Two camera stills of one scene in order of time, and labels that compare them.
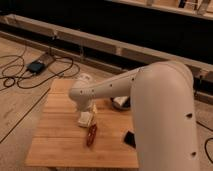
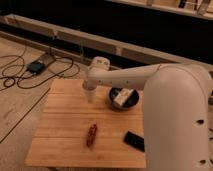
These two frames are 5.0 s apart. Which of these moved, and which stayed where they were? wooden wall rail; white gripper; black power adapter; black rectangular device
Moved: white gripper
Stayed: wooden wall rail; black power adapter; black rectangular device
